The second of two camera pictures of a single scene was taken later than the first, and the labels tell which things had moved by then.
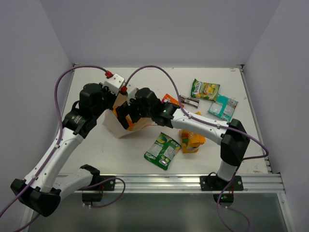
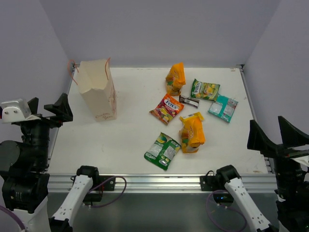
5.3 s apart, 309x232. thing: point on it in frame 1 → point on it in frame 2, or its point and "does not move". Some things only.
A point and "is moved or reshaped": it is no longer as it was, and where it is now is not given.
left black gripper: [109, 97] → [42, 120]
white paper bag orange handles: [113, 124] is moved or reshaped
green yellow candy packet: [204, 91] does not move
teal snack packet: [223, 108] does not move
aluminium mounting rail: [190, 183] does not move
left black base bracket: [94, 193] does not move
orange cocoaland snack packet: [131, 126] → [175, 79]
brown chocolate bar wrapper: [190, 101] does not move
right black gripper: [125, 109] → [292, 136]
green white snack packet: [162, 152] does not move
